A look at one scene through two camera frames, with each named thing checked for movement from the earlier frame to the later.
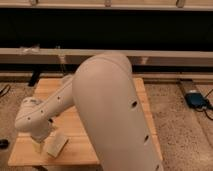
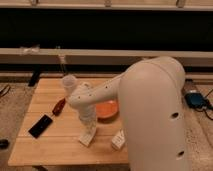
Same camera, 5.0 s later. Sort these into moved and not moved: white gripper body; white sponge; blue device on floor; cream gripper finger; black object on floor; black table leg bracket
Moved: white gripper body; white sponge; cream gripper finger
Not moved: black object on floor; black table leg bracket; blue device on floor
